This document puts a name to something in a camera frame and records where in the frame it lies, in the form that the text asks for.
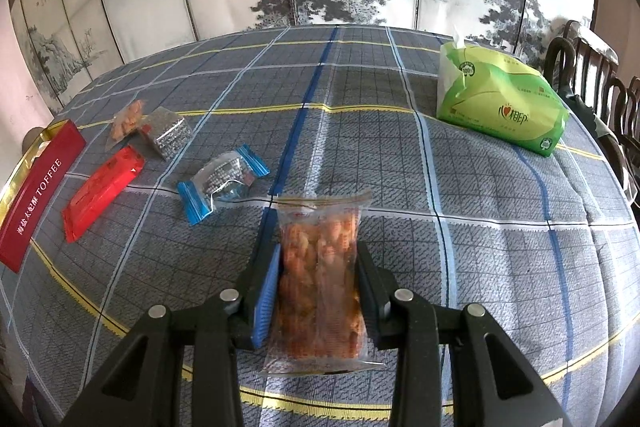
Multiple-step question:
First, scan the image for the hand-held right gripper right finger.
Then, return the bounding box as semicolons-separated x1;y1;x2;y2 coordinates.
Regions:
356;241;573;427

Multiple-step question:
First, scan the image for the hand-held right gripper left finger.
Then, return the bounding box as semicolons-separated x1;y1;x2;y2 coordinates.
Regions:
60;242;282;427

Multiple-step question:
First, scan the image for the clear packet of orange snacks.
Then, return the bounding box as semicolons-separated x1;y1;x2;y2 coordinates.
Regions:
260;191;388;375
106;99;148;148

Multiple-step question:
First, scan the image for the blue-ended candy packet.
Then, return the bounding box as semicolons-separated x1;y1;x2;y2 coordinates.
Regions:
177;144;271;226

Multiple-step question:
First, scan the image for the red snack packet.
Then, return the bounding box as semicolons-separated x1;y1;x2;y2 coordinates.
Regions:
61;144;147;244

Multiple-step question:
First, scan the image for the red tin box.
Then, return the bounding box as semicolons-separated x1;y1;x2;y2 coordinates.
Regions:
0;119;87;275

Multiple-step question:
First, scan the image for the grey plaid tablecloth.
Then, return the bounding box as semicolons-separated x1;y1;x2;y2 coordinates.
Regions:
0;24;640;427

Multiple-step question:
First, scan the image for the green tissue pack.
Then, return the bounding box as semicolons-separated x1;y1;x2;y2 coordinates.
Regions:
436;24;571;158

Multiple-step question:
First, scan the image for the dark wooden chair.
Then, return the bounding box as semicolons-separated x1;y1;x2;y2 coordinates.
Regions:
544;19;623;108
607;76;640;148

